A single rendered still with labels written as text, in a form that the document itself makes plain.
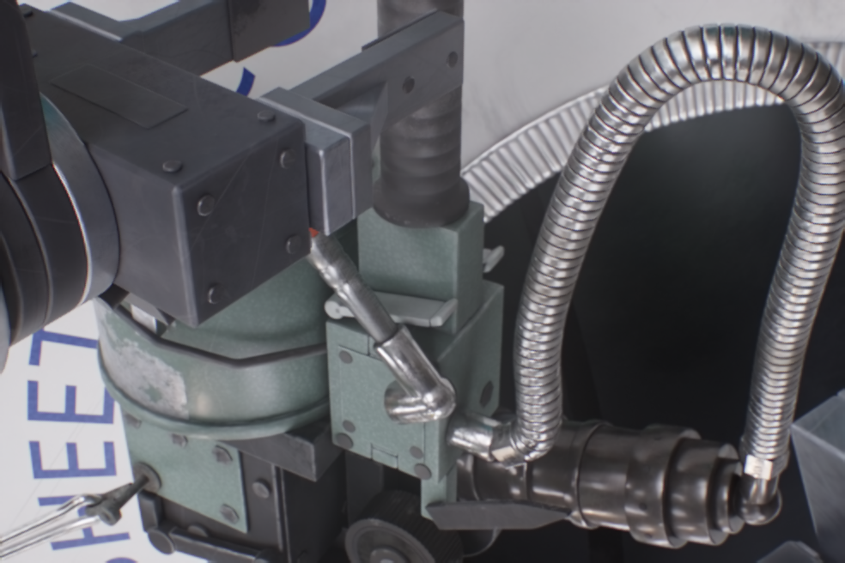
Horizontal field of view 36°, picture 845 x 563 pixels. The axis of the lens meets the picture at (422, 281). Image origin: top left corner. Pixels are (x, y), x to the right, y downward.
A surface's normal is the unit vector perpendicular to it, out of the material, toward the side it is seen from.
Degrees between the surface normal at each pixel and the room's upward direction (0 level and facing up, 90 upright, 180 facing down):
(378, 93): 115
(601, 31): 90
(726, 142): 57
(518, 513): 47
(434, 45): 129
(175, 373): 68
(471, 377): 137
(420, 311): 105
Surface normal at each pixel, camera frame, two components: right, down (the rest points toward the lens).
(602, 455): -0.42, -0.54
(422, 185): 0.04, 0.58
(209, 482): -0.48, 0.51
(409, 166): -0.27, 0.57
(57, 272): 0.78, 0.42
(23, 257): 0.76, 0.21
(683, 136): -0.75, -0.52
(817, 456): -0.84, 0.48
